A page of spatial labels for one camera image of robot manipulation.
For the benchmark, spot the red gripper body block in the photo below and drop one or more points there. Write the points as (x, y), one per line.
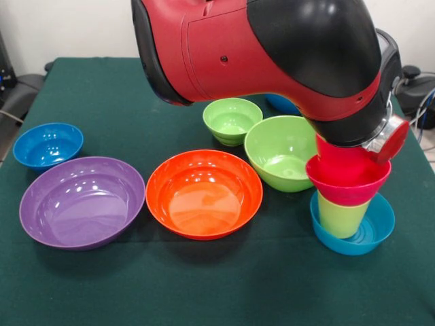
(394, 142)

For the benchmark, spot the pink cup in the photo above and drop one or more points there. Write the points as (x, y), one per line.
(340, 163)

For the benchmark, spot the pink bowl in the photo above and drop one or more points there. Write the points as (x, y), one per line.
(350, 193)

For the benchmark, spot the light blue ribbed bowl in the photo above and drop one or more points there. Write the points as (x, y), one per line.
(377, 234)

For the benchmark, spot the green cup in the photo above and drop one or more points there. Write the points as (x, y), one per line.
(340, 220)

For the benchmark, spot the large green bowl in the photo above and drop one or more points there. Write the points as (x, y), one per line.
(278, 159)

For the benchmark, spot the small dark blue bowl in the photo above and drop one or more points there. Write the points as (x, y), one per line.
(47, 147)

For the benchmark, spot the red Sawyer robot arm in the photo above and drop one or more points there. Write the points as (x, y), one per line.
(255, 51)

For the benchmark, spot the large blue bowl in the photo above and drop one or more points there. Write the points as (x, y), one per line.
(282, 105)

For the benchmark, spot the small green bowl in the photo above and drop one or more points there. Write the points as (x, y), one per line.
(231, 120)

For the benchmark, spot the orange bowl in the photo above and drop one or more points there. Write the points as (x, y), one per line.
(204, 203)

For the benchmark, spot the dark green tablecloth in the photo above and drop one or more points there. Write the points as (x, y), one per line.
(217, 288)

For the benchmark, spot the purple bowl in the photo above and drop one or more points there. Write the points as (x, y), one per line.
(81, 210)

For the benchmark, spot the black equipment case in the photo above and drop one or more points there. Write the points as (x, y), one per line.
(7, 78)

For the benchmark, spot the black pedestal leg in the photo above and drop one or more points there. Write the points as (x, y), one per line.
(418, 88)
(27, 91)

